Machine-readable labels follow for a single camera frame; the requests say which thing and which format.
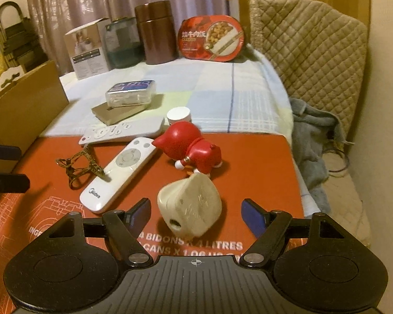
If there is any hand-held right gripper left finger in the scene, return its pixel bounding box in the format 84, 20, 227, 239
41, 198, 153, 268

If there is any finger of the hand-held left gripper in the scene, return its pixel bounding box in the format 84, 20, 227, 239
0, 142, 22, 161
0, 173, 31, 207

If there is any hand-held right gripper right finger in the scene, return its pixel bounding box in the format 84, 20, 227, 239
239, 198, 352, 266

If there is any white remote with red button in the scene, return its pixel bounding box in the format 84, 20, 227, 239
79, 115, 164, 146

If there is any small white-lidded jar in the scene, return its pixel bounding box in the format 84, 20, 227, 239
166, 107, 191, 127

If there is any slim white remote control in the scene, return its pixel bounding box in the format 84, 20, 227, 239
79, 137, 158, 214

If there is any orange printed sheet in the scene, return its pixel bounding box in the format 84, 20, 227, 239
0, 132, 305, 301

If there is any cardboard box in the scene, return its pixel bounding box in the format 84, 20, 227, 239
0, 60, 69, 177

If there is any cream plug adapter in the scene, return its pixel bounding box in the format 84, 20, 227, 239
157, 172, 221, 241

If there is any white wooden organizer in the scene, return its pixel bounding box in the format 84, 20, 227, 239
0, 66, 25, 90

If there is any red cat figurine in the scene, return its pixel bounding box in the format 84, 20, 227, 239
153, 121, 222, 179

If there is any beige seat cushion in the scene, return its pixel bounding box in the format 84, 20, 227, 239
314, 150, 371, 247

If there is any grey cloth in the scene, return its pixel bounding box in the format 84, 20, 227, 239
290, 97, 344, 213

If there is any flat brown box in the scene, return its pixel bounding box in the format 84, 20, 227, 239
92, 101, 148, 126

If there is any dark wicker basket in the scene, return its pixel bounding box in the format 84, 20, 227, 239
0, 2, 48, 72

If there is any clear plastic box blue label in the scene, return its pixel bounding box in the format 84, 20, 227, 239
105, 79, 156, 108

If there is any pastel checkered blanket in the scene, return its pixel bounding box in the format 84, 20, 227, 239
41, 47, 331, 216

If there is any white product carton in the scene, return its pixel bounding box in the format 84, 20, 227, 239
64, 18, 112, 82

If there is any green glass jar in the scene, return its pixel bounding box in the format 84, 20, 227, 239
105, 17, 141, 69

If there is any beige quilted cover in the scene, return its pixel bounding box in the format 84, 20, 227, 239
248, 0, 369, 144

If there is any brown thermos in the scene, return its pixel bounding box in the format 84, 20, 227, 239
134, 0, 179, 65

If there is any red instant meal bowl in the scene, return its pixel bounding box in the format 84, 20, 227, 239
178, 16, 245, 63

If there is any leopard pattern hair tie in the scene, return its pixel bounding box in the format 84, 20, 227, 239
56, 145, 105, 190

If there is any dark cable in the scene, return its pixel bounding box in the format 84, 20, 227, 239
326, 131, 351, 177

